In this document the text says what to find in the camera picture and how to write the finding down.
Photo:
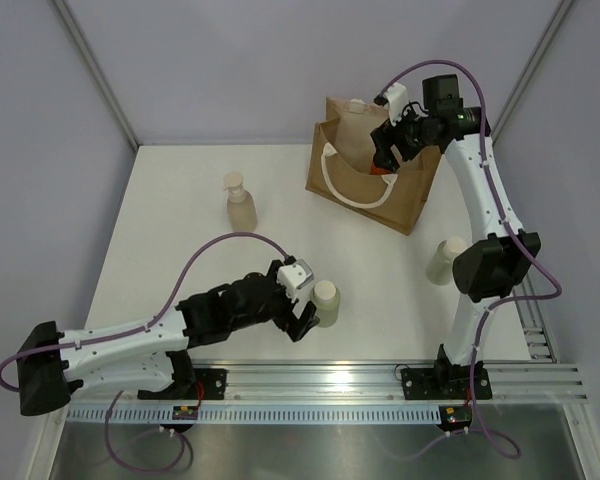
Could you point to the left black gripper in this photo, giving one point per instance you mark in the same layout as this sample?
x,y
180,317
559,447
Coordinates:
x,y
305,321

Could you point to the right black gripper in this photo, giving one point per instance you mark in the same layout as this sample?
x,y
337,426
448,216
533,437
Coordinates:
x,y
382,138

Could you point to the olive bottle white cap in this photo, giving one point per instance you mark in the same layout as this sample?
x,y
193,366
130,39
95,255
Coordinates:
x,y
326,297
439,268

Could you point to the beige pump soap bottle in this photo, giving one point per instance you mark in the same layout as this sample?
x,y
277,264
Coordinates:
x,y
240,205

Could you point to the green dish soap bottle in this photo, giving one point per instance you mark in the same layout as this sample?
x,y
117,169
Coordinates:
x,y
374,170

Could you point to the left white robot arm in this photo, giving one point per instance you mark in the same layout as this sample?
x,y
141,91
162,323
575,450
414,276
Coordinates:
x,y
152,358

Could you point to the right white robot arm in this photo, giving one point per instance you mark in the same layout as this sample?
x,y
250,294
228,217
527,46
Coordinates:
x,y
501,251

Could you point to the brown canvas tote bag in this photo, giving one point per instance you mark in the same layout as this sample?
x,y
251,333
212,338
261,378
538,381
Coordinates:
x,y
341,158

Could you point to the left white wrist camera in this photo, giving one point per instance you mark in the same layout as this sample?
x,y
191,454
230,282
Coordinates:
x,y
294,276

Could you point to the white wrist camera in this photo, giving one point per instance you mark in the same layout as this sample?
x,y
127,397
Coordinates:
x,y
294,276
395,98

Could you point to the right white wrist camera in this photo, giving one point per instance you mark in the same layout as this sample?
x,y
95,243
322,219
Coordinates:
x,y
395,98

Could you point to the white slotted cable duct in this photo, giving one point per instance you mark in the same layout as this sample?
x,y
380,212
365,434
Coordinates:
x,y
258,415

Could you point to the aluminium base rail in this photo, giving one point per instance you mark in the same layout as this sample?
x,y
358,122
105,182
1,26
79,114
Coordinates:
x,y
376,382

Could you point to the right side aluminium rail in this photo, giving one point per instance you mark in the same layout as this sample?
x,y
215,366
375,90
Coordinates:
x,y
537,334

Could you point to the right aluminium frame post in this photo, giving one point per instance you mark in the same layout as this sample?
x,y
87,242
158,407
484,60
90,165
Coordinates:
x,y
539,53

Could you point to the aluminium frame post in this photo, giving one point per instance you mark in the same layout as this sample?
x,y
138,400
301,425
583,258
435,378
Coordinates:
x,y
81,44
539,53

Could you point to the left aluminium frame post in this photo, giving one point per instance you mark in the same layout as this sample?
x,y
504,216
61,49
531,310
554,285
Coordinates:
x,y
81,44

